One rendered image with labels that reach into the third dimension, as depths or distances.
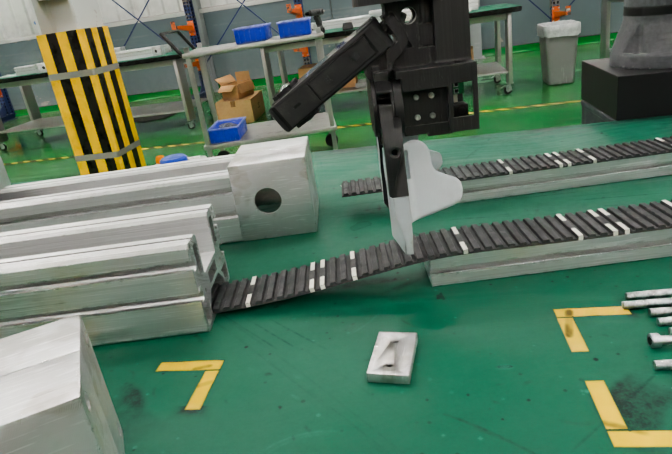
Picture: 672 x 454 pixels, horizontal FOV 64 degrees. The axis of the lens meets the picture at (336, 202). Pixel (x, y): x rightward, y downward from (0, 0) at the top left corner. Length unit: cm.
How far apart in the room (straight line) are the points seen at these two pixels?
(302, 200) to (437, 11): 29
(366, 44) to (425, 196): 13
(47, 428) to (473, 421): 24
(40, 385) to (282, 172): 38
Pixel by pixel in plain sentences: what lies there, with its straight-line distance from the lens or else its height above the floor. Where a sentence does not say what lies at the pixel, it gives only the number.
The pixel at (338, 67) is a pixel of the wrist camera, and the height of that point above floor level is 98.
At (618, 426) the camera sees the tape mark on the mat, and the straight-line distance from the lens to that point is 37.
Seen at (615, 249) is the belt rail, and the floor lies 79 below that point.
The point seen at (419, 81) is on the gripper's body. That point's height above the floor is 97.
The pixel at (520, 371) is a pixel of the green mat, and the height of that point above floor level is 78.
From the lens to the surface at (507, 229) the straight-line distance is 52.
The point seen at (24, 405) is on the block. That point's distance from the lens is 31.
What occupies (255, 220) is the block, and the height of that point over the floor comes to 80.
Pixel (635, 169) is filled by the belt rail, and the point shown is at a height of 79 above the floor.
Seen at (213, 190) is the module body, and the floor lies 85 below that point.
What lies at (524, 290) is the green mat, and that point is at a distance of 49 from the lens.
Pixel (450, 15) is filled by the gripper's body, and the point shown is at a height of 101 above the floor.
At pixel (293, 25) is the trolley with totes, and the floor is 93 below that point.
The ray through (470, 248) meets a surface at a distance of 49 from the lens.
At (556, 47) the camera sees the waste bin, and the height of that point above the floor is 35.
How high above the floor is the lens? 103
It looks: 20 degrees down
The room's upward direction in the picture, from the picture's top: 9 degrees counter-clockwise
